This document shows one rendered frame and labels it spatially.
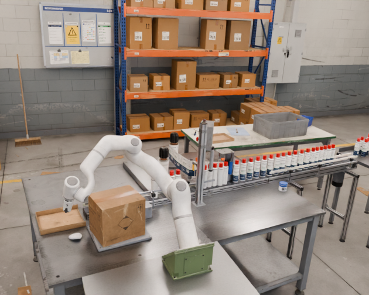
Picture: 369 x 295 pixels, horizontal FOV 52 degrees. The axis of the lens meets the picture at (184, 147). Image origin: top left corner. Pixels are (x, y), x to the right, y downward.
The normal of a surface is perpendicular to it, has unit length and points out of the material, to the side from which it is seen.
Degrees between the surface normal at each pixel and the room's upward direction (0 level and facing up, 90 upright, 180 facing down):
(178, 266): 90
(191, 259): 90
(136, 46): 91
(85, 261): 0
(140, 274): 0
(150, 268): 0
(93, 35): 90
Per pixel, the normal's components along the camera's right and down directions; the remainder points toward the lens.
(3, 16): 0.36, 0.34
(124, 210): 0.55, 0.31
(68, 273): 0.04, -0.94
